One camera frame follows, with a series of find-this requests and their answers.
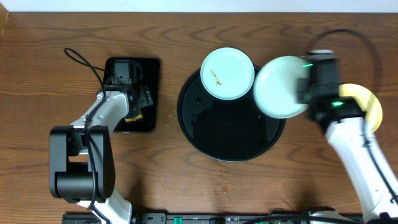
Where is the yellow green scrub sponge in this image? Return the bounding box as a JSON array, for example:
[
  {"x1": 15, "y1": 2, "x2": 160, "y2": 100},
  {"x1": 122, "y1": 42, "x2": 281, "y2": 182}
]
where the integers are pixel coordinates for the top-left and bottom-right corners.
[{"x1": 124, "y1": 109, "x2": 143, "y2": 123}]

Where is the yellow plate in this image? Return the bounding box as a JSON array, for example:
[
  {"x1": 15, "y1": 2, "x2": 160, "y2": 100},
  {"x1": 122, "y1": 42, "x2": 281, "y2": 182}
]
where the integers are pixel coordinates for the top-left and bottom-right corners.
[{"x1": 339, "y1": 83, "x2": 383, "y2": 132}]

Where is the mint plate with stain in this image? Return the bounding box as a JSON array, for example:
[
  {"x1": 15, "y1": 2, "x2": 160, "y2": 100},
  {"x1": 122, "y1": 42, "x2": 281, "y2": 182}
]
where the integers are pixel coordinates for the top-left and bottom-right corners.
[{"x1": 200, "y1": 47, "x2": 255, "y2": 100}]

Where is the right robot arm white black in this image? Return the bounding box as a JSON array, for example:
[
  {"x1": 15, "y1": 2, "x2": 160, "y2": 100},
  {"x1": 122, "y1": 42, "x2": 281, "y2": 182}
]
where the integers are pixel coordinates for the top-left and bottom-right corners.
[{"x1": 297, "y1": 50, "x2": 397, "y2": 223}]

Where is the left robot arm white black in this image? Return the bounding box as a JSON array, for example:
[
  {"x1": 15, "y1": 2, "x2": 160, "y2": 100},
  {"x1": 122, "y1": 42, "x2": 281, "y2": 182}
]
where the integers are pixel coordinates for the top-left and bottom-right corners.
[{"x1": 49, "y1": 85, "x2": 153, "y2": 223}]

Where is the black rectangular tray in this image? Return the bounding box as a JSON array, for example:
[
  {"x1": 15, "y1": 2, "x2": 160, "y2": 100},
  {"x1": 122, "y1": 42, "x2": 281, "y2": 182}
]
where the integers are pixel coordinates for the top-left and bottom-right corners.
[{"x1": 104, "y1": 57, "x2": 160, "y2": 133}]

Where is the black round tray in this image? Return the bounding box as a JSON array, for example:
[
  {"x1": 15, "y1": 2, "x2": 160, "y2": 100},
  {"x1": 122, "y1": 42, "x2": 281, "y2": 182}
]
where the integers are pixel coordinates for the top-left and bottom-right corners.
[{"x1": 177, "y1": 70, "x2": 286, "y2": 162}]

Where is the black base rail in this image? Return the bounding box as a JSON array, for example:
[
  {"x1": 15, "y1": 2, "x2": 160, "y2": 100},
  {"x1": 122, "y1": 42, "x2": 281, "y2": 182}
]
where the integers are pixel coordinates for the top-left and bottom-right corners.
[{"x1": 62, "y1": 211, "x2": 364, "y2": 224}]

